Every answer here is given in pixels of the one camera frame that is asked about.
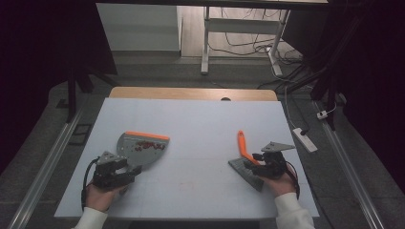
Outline white cabinet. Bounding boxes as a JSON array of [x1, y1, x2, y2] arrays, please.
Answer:
[[96, 3, 183, 52]]

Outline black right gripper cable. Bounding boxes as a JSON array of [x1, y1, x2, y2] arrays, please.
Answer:
[[284, 161, 302, 200]]

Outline grey brush with orange handle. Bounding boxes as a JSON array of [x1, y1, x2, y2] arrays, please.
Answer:
[[227, 129, 266, 193]]

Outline grey dustpan with orange edge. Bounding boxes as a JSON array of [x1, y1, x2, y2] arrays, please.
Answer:
[[116, 130, 171, 169]]

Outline pile of red scraps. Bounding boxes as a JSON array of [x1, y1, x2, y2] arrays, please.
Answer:
[[134, 140, 167, 153]]

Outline white power strip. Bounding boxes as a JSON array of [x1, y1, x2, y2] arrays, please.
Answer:
[[292, 127, 319, 154]]

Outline wooden table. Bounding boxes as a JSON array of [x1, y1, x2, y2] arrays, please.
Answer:
[[108, 86, 279, 102]]

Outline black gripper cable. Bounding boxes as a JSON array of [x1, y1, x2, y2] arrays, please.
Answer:
[[284, 161, 302, 200], [80, 156, 100, 212]]

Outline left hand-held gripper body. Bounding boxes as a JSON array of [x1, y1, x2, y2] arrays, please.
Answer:
[[91, 150, 136, 193]]

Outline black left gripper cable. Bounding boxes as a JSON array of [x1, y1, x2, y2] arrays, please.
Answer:
[[80, 156, 100, 212]]

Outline white desk frame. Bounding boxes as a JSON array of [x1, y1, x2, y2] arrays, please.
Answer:
[[200, 6, 291, 77]]

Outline black floor cables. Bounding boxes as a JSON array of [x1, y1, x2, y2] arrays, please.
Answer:
[[208, 7, 319, 94]]

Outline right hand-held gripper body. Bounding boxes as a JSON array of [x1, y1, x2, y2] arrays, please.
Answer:
[[260, 140, 297, 181]]

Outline dark curtain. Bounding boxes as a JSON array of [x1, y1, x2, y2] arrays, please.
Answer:
[[281, 0, 405, 187], [0, 0, 118, 168]]

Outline person's right hand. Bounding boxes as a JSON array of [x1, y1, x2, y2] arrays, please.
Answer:
[[261, 165, 299, 198]]

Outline person's left hand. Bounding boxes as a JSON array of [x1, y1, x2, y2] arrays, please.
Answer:
[[84, 181, 129, 214]]

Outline metal floor rail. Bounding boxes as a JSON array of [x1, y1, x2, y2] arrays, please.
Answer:
[[312, 100, 385, 229], [7, 106, 86, 229]]

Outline white table cover sheet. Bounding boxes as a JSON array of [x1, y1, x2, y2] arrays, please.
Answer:
[[53, 97, 321, 221]]

